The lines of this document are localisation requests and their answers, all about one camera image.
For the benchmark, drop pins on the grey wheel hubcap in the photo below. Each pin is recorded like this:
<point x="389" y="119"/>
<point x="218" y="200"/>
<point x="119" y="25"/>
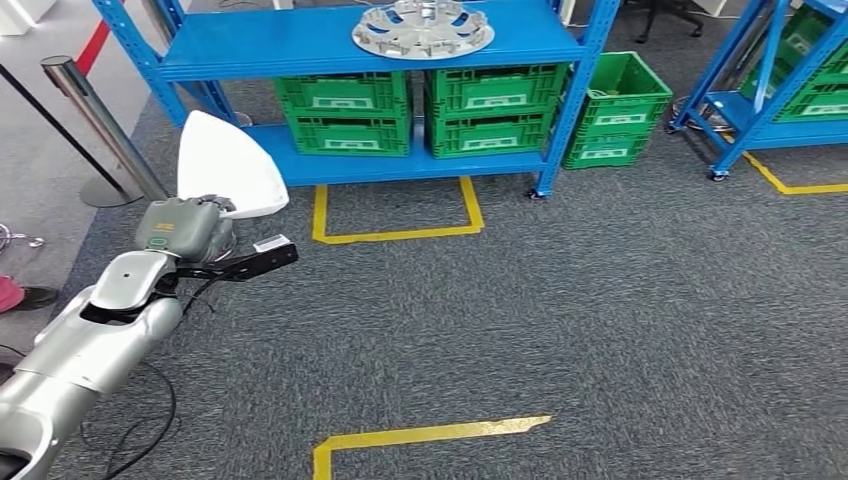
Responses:
<point x="424" y="30"/>

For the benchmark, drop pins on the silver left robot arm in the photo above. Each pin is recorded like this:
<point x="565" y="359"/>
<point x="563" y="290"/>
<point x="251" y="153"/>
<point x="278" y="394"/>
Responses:
<point x="93" y="344"/>

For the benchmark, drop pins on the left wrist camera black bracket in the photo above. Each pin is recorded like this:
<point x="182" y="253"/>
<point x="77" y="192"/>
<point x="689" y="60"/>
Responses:
<point x="265" y="255"/>

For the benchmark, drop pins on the chrome disc base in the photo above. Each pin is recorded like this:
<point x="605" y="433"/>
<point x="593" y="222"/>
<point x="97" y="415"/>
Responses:
<point x="696" y="119"/>

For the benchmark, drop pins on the white triangular plastic part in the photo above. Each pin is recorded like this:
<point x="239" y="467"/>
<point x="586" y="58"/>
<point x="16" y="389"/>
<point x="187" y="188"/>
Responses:
<point x="225" y="166"/>

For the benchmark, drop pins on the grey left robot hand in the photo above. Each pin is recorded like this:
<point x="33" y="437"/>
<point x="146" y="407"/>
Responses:
<point x="179" y="228"/>

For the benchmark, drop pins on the chrome chair star base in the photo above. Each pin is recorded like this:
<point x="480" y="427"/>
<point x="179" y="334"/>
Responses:
<point x="30" y="242"/>

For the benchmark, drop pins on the person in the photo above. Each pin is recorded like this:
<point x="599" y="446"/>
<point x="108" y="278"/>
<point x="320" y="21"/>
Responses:
<point x="13" y="295"/>

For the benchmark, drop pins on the yellow tape outline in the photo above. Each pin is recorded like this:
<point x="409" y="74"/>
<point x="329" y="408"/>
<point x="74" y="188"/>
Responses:
<point x="430" y="432"/>
<point x="808" y="189"/>
<point x="397" y="234"/>

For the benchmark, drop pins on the white plinth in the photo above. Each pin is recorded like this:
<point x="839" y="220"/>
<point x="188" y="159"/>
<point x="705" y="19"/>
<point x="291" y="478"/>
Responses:
<point x="20" y="16"/>

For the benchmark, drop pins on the blue metal shelf rack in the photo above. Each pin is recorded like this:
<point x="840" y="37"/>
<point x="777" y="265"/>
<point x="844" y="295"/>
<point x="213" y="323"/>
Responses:
<point x="762" y="129"/>
<point x="265" y="40"/>

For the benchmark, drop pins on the short red barrier belt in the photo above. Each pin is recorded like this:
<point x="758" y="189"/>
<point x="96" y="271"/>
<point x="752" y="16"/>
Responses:
<point x="93" y="46"/>

